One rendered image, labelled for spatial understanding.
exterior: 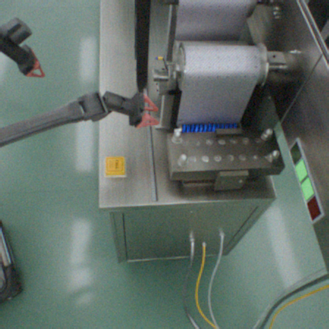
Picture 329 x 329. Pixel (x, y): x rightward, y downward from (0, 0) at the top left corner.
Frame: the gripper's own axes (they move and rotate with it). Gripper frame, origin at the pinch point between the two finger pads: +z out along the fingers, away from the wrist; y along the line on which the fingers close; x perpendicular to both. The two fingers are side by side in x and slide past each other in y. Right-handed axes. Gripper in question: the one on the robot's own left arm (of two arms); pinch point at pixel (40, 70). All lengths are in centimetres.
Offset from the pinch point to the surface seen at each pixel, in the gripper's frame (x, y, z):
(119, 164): -5.5, -44.5, 17.3
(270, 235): -33, -81, 139
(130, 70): -25.8, 0.3, 31.5
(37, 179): 71, 19, 80
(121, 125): -11.8, -26.7, 23.6
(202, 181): -27, -64, 30
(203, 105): -43, -47, 14
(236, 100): -53, -51, 17
